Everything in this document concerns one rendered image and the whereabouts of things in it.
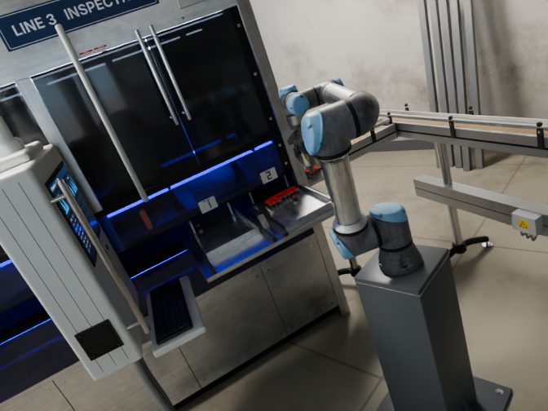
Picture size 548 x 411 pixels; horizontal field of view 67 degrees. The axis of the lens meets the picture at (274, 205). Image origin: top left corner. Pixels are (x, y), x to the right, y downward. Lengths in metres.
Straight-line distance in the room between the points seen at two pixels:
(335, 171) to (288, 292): 1.24
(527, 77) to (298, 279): 2.73
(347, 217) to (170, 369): 1.38
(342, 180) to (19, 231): 0.96
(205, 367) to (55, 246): 1.25
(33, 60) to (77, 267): 0.85
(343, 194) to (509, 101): 3.15
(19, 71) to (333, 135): 1.25
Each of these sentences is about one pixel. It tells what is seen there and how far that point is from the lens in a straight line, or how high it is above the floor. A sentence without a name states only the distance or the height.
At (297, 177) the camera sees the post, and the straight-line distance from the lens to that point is 2.16.
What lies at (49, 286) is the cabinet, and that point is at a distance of 1.48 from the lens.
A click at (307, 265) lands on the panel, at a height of 0.44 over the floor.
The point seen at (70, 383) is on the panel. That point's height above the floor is 0.52.
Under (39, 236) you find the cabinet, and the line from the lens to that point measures 1.42.
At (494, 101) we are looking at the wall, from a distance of 4.32.
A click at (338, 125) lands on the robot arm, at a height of 1.38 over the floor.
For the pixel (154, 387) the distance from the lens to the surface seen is 2.10.
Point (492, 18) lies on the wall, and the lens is 4.15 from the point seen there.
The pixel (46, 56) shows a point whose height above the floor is 1.85.
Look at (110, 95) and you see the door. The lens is 1.91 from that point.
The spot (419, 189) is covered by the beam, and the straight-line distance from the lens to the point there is 2.74.
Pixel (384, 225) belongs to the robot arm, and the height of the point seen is 0.99.
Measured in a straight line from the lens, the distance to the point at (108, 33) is 1.91.
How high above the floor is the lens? 1.68
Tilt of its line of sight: 22 degrees down
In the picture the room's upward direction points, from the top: 20 degrees counter-clockwise
